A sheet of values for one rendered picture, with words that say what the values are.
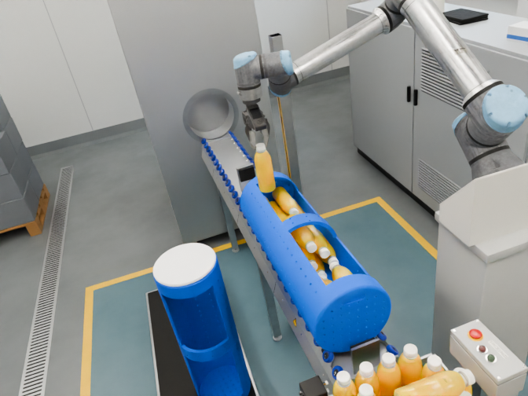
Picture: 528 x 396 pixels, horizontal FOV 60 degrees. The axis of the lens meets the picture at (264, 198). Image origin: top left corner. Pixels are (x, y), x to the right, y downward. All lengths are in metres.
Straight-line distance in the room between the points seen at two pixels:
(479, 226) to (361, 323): 0.57
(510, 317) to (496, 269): 0.33
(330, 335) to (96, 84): 5.28
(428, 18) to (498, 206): 0.72
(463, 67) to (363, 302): 0.88
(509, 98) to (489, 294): 0.76
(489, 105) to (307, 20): 5.17
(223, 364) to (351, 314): 1.32
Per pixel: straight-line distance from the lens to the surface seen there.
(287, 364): 2.88
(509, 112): 1.73
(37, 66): 6.38
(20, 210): 4.79
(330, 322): 1.54
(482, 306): 2.05
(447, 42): 1.84
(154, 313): 3.20
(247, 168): 2.56
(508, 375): 1.50
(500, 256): 1.90
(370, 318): 1.62
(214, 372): 2.73
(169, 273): 2.01
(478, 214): 1.81
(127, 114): 6.49
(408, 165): 3.94
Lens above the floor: 2.27
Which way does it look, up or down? 32 degrees down
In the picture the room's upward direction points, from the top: 10 degrees counter-clockwise
